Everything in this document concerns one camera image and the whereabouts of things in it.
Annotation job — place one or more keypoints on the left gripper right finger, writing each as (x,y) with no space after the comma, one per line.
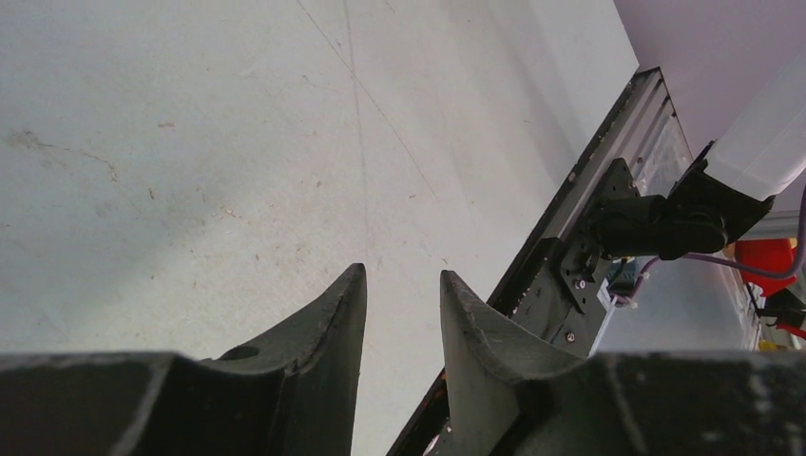
(511,393)

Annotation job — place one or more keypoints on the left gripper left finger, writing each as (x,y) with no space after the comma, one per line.
(288,391)

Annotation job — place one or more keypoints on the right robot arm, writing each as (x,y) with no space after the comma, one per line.
(727,190)

